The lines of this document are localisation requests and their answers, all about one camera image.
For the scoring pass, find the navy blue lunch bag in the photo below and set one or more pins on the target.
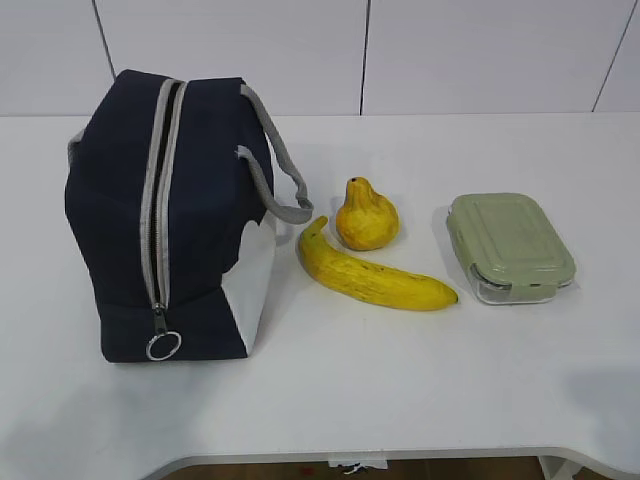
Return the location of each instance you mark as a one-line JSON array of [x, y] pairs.
[[173, 195]]

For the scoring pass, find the yellow banana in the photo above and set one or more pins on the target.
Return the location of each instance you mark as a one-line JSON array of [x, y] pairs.
[[366, 281]]

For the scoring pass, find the yellow pear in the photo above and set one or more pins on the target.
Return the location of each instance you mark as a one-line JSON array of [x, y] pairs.
[[367, 220]]

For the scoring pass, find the white paper under table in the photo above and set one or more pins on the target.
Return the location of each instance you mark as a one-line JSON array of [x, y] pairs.
[[351, 466]]

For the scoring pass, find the green lid glass container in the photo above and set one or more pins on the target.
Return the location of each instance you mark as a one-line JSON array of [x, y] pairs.
[[508, 249]]

